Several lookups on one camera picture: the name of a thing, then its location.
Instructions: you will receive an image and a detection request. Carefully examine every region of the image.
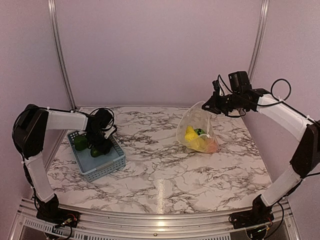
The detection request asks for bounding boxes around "dark green toy pepper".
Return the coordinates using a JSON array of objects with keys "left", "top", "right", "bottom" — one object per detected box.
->
[{"left": 74, "top": 134, "right": 88, "bottom": 151}]

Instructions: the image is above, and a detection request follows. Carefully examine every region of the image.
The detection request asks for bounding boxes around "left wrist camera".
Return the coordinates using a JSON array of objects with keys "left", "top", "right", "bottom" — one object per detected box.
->
[{"left": 90, "top": 107, "right": 118, "bottom": 139}]

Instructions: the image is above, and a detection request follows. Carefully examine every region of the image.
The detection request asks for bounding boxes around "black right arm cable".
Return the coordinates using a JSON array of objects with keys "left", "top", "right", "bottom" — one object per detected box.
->
[{"left": 254, "top": 78, "right": 320, "bottom": 178}]

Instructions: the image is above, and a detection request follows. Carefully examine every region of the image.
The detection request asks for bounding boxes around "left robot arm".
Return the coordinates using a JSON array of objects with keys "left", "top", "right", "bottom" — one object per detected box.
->
[{"left": 11, "top": 104, "right": 117, "bottom": 223}]

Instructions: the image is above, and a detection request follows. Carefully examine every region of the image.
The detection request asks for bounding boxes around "green orange toy mango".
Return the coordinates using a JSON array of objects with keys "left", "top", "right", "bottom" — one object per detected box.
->
[{"left": 90, "top": 147, "right": 103, "bottom": 158}]

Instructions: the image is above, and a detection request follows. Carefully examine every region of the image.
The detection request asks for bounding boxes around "green toy watermelon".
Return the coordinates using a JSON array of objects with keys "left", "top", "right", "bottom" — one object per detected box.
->
[{"left": 194, "top": 128, "right": 206, "bottom": 136}]

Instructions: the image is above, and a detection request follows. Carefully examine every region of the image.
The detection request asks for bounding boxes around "orange toy orange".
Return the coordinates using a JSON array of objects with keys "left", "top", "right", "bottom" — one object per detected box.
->
[{"left": 205, "top": 142, "right": 219, "bottom": 153}]

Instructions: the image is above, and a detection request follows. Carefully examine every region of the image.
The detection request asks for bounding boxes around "aluminium frame post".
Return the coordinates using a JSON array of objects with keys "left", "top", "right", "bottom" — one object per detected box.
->
[
  {"left": 47, "top": 0, "right": 77, "bottom": 109},
  {"left": 248, "top": 0, "right": 271, "bottom": 83}
]

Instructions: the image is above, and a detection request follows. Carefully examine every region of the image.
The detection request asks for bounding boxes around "light blue plastic basket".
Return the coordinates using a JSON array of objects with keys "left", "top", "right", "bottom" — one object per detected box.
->
[{"left": 66, "top": 131, "right": 126, "bottom": 183}]

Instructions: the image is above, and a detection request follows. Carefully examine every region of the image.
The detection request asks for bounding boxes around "left aluminium frame post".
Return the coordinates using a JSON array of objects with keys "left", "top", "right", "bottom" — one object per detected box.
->
[{"left": 47, "top": 0, "right": 77, "bottom": 109}]

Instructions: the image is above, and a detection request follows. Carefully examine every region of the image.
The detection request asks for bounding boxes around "front aluminium frame rail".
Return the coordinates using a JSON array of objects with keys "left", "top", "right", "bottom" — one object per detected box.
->
[{"left": 8, "top": 198, "right": 301, "bottom": 240}]

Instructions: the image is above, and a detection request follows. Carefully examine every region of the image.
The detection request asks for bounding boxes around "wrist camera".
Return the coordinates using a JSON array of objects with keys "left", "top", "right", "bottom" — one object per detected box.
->
[
  {"left": 212, "top": 71, "right": 252, "bottom": 96},
  {"left": 90, "top": 107, "right": 118, "bottom": 139}
]

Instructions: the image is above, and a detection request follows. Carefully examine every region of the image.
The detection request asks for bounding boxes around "yellow toy banana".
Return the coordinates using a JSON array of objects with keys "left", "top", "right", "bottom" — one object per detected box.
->
[{"left": 188, "top": 137, "right": 207, "bottom": 152}]

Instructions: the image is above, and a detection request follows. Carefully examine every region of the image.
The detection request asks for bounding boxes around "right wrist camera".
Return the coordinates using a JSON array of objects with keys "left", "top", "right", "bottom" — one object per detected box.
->
[{"left": 212, "top": 71, "right": 252, "bottom": 96}]

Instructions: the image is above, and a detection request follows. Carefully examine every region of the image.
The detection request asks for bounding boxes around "clear zip top bag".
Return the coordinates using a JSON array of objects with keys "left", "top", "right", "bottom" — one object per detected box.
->
[{"left": 176, "top": 101, "right": 218, "bottom": 151}]

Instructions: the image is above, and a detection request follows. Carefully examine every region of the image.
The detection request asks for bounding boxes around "right aluminium frame post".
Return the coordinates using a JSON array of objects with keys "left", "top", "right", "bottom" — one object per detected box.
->
[{"left": 248, "top": 0, "right": 271, "bottom": 83}]

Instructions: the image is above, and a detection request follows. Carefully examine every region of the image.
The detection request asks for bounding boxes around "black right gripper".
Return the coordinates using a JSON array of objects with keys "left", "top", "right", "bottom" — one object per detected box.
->
[{"left": 201, "top": 91, "right": 246, "bottom": 116}]

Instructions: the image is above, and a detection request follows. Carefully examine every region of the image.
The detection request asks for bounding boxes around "yellow toy pear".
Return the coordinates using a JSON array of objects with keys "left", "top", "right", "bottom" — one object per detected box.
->
[{"left": 184, "top": 125, "right": 199, "bottom": 143}]

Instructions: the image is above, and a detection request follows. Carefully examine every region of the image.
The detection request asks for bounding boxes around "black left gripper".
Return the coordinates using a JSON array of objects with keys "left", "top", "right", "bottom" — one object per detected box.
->
[{"left": 87, "top": 129, "right": 114, "bottom": 155}]

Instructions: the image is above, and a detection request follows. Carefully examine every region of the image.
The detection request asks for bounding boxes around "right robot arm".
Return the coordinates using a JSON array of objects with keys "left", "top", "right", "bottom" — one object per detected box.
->
[{"left": 201, "top": 88, "right": 320, "bottom": 229}]

